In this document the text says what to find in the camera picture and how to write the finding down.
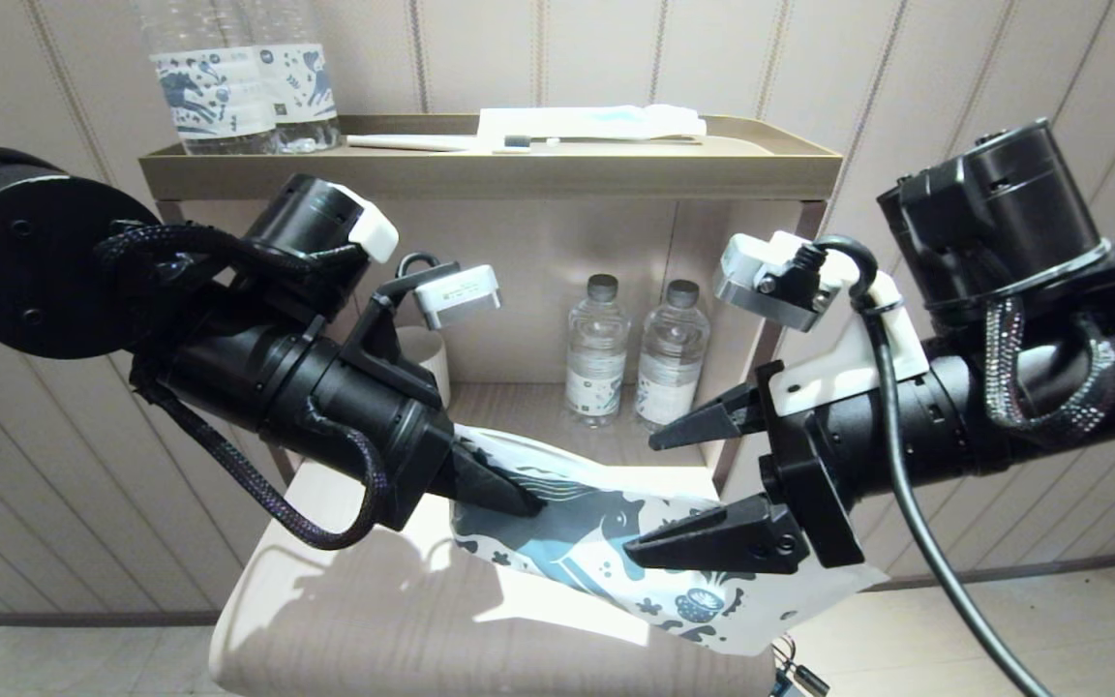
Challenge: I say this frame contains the white blue horse pouch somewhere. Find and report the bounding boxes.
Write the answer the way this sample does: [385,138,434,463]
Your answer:
[451,423,888,657]

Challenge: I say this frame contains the small clear water bottle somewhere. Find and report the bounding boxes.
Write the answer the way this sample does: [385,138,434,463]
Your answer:
[564,274,630,428]
[633,280,710,434]

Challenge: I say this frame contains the white ribbed mug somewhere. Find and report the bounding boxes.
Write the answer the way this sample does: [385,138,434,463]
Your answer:
[398,326,450,408]

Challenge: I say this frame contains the black key bundle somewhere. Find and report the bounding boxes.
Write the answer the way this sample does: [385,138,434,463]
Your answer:
[766,629,831,697]

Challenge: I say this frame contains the brown open shelf cabinet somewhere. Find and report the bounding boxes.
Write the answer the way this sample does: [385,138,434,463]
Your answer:
[137,114,843,475]

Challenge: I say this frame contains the white toothbrush black bristles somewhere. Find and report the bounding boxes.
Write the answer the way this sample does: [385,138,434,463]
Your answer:
[346,134,560,154]

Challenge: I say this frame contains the white blue packet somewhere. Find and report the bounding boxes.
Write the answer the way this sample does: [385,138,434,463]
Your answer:
[476,104,708,142]

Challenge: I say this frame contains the large clear water bottle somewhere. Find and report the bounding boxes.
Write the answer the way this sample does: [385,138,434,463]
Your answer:
[243,0,342,154]
[130,0,280,156]

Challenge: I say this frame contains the white right camera bracket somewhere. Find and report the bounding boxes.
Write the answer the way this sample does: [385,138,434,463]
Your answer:
[768,271,931,417]

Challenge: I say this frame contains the black left camera bracket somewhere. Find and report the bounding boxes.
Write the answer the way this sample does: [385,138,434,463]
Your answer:
[340,271,442,408]

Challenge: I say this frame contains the smooth black right camera cable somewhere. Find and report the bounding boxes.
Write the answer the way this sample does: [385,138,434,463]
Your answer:
[790,235,1052,697]

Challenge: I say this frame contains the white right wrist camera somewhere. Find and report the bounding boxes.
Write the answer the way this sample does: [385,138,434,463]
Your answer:
[712,232,844,333]

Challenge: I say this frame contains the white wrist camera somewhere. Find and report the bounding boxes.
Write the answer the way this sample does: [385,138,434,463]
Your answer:
[712,232,844,333]
[412,263,502,330]

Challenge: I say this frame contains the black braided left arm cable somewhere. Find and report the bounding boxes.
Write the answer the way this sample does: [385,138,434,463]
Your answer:
[98,223,365,284]
[132,378,389,551]

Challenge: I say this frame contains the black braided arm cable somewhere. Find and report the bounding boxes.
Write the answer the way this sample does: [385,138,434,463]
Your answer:
[132,378,389,551]
[98,223,365,284]
[983,295,1115,446]

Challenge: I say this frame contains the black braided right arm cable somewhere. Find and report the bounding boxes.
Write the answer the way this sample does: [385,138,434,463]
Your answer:
[983,295,1115,446]

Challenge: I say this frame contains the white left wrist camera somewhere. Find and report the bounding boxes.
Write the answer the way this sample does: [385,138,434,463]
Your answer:
[412,263,502,330]

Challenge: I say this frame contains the short black left camera cable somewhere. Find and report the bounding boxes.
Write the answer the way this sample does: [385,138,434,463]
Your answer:
[395,252,444,284]

